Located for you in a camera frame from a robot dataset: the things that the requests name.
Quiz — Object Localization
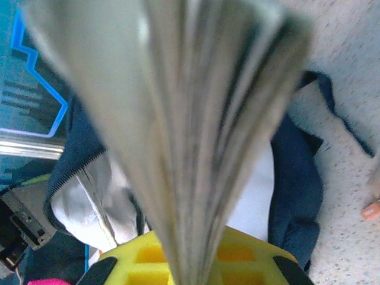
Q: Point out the pink plastic cup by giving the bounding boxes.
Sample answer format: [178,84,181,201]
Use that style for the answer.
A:
[28,277,74,285]

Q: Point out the Animal Farm paperback book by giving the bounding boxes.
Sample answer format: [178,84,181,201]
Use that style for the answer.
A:
[22,0,315,285]

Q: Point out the aluminium frame post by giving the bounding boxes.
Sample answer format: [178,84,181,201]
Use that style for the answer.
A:
[0,137,65,162]

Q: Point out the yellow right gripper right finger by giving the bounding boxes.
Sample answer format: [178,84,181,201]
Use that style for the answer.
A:
[208,226,314,285]

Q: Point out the navy blue backpack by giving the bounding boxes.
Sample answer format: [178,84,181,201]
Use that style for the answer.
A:
[43,69,376,273]

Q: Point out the orange and white book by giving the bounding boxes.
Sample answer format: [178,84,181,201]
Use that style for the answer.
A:
[360,201,380,221]

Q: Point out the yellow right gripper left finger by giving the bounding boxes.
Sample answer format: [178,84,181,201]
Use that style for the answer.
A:
[76,230,173,285]

